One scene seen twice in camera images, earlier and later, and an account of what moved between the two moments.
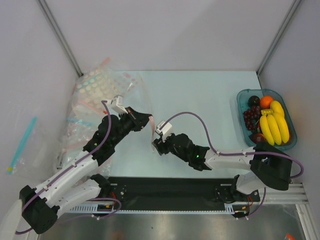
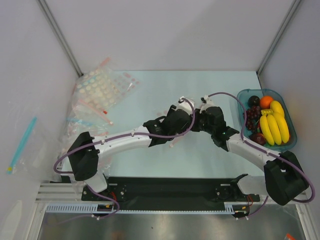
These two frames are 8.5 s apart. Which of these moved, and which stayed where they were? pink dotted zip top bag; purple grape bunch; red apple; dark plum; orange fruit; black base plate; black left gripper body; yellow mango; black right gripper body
Moved: pink dotted zip top bag; black right gripper body; black left gripper body
Stayed: dark plum; black base plate; red apple; yellow mango; purple grape bunch; orange fruit
